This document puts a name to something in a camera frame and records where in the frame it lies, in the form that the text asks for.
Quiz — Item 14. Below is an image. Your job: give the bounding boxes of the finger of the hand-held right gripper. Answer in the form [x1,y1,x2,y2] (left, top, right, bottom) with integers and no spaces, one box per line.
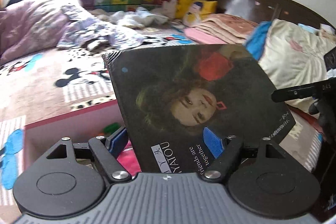
[271,82,325,103]

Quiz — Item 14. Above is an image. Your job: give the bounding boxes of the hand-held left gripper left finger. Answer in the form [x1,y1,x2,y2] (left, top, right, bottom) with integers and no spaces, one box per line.
[47,126,132,183]

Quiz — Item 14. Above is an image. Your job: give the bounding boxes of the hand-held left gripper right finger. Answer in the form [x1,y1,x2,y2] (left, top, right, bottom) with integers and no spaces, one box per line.
[201,126,287,185]

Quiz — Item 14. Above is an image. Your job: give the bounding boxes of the red cardboard shoe box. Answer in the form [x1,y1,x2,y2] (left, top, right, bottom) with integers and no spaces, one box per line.
[24,102,143,175]

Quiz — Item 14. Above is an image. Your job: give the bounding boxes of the dark portrait box lid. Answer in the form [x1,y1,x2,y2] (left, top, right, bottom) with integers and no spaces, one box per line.
[102,44,297,180]

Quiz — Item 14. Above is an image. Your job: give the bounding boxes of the pile of colourful clay packets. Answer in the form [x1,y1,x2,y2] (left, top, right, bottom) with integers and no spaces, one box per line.
[101,122,142,176]

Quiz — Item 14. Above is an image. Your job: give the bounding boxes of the beige quilt with blue edge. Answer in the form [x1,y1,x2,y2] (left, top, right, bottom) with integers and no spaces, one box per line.
[245,19,336,115]

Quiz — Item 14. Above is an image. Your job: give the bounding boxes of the pink folded blanket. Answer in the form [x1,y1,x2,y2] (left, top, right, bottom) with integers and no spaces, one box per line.
[184,13,260,45]

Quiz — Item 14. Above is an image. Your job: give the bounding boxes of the cartoon mouse printed blanket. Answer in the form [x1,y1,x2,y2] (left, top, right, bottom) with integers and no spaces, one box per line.
[0,26,324,207]

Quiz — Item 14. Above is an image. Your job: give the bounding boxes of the dark wooden headboard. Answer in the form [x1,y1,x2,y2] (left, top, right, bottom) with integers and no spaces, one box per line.
[207,0,333,31]

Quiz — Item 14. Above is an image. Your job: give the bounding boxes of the blue white floral cloth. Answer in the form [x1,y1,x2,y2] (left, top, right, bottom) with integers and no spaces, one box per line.
[56,5,144,52]

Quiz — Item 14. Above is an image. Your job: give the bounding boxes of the white crumpled clothes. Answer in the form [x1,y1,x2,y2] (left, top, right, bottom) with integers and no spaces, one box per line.
[110,6,169,30]

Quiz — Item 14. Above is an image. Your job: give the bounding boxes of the yellow cartoon pillow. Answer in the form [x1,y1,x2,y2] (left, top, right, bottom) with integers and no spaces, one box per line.
[182,0,219,27]

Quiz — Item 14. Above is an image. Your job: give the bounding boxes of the pink striped quilt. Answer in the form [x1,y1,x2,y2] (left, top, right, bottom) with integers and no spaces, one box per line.
[0,0,85,65]

